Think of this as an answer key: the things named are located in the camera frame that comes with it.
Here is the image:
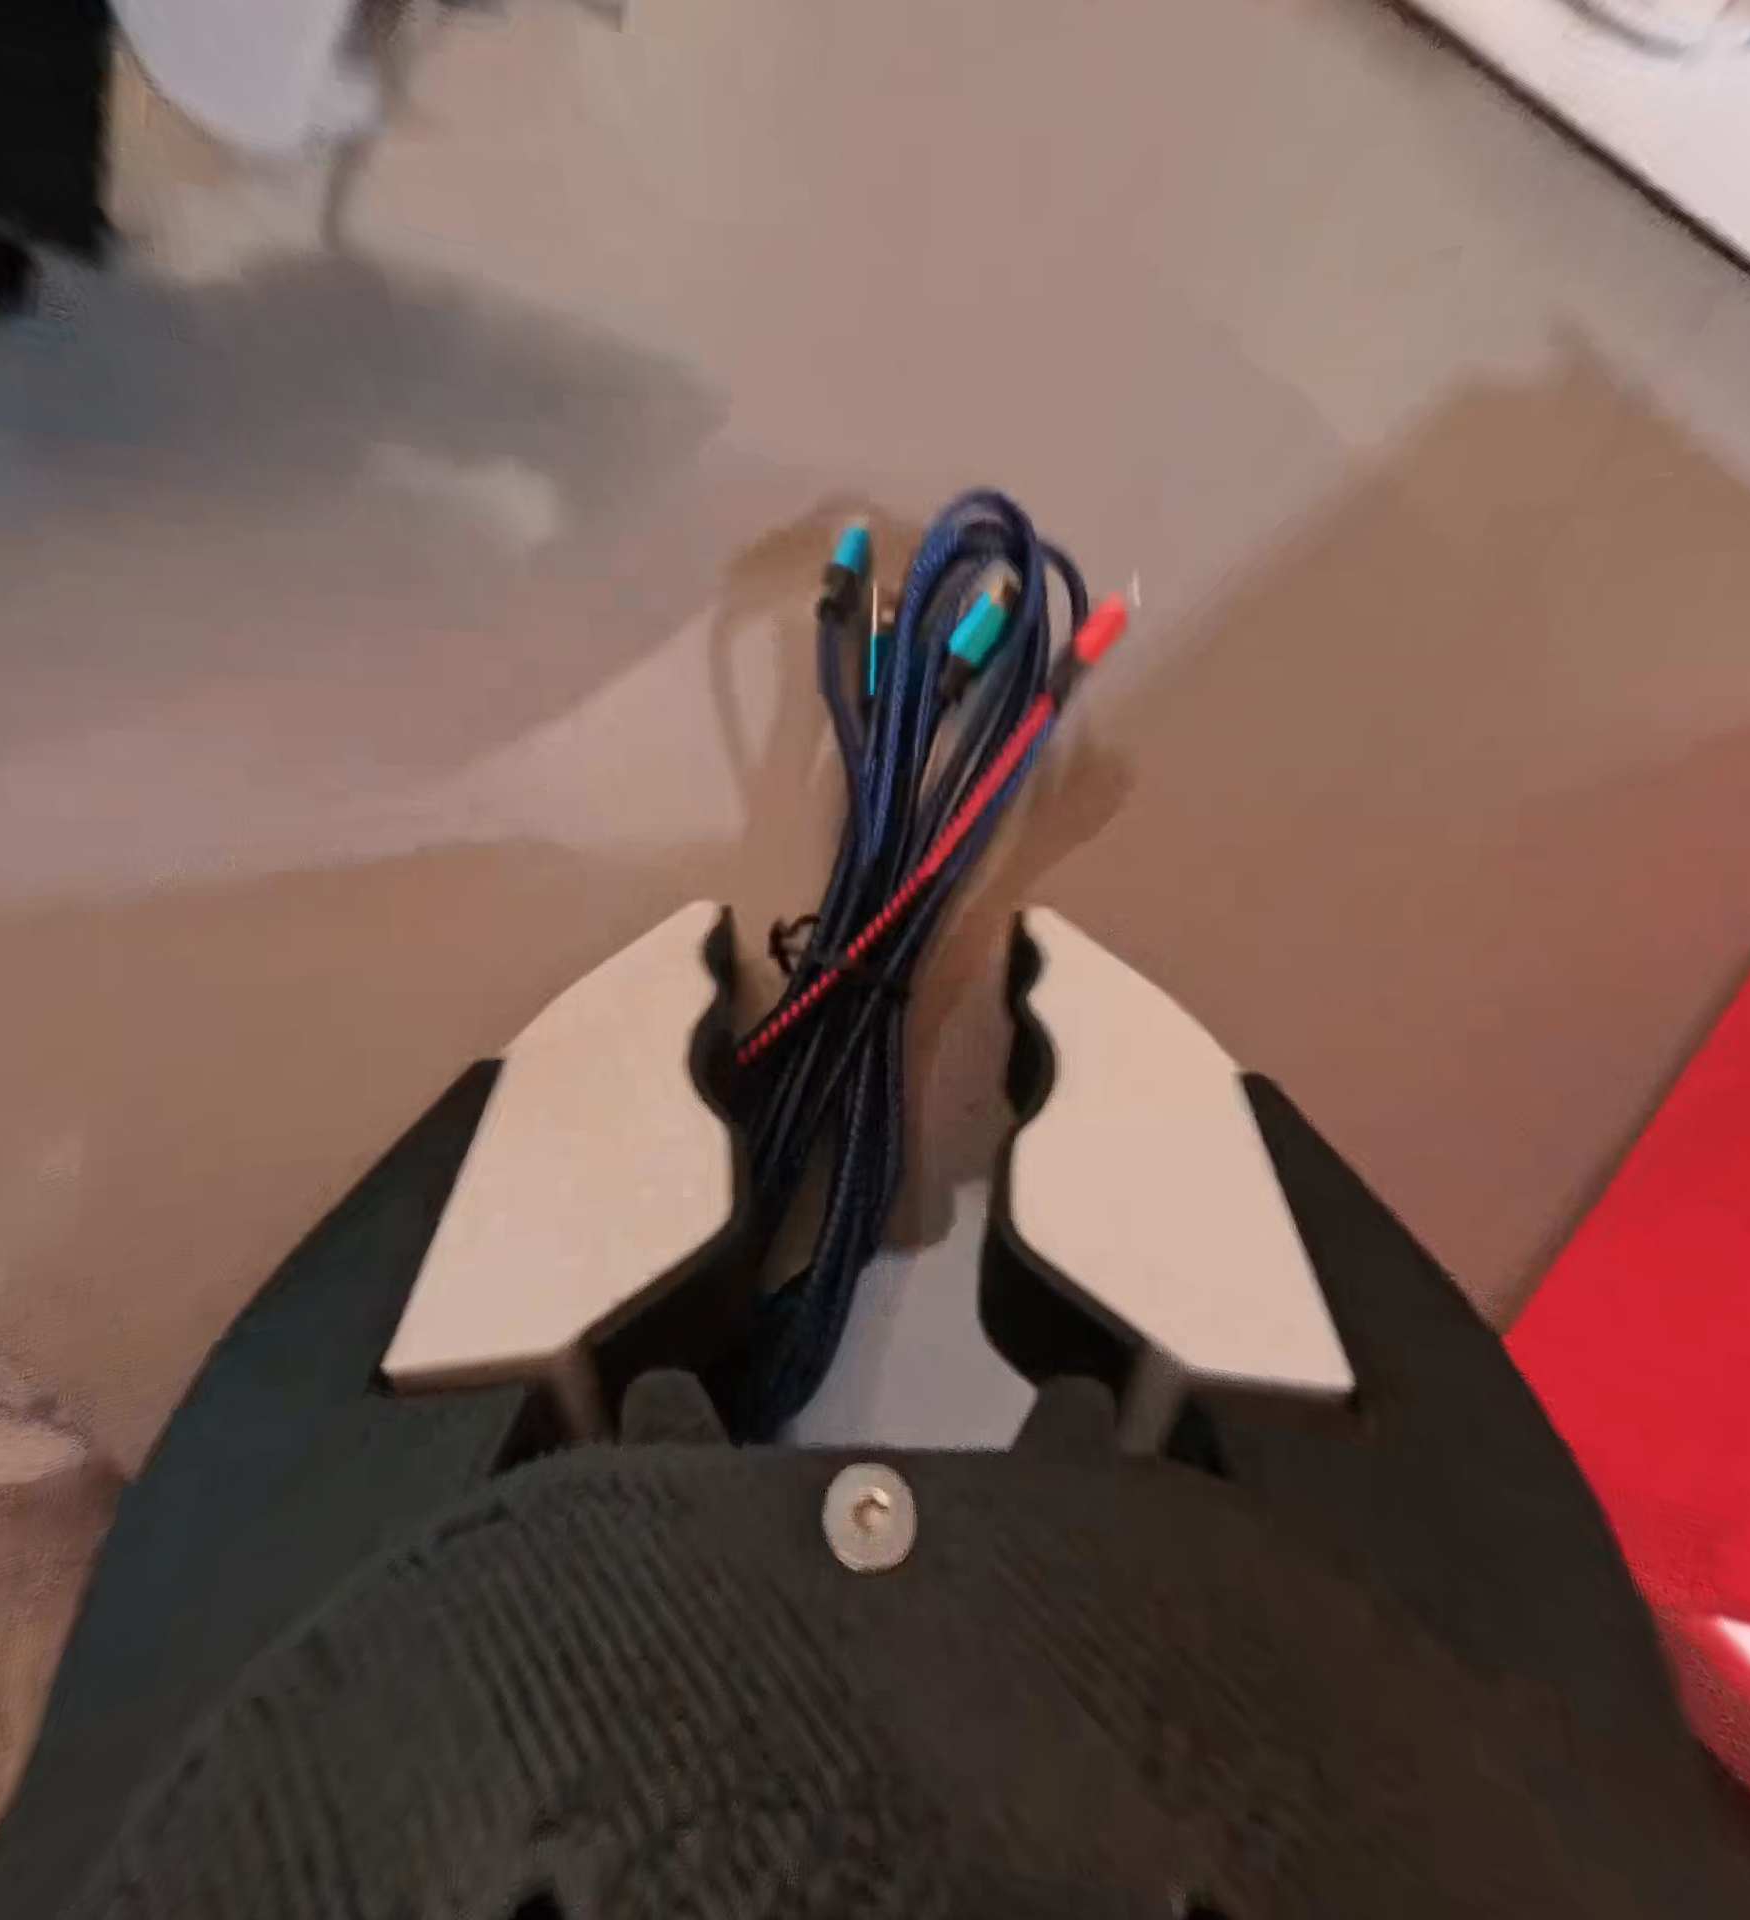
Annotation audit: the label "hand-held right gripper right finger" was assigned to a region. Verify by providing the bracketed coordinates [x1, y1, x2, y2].
[980, 905, 1362, 1455]

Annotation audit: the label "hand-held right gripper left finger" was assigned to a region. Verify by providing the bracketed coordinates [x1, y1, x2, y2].
[376, 899, 750, 1445]

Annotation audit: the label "blue braided cable bundle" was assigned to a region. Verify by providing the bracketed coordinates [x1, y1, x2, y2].
[731, 486, 1095, 1443]

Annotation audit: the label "red black braided cable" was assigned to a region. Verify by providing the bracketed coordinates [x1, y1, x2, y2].
[731, 588, 1135, 1070]

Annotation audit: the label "red plastic bin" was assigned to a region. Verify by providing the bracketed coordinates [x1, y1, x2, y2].
[1503, 856, 1750, 1908]

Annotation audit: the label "grey desk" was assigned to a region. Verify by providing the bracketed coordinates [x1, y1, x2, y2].
[0, 0, 1750, 1773]

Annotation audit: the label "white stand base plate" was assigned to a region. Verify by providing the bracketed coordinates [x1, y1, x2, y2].
[1391, 0, 1750, 287]

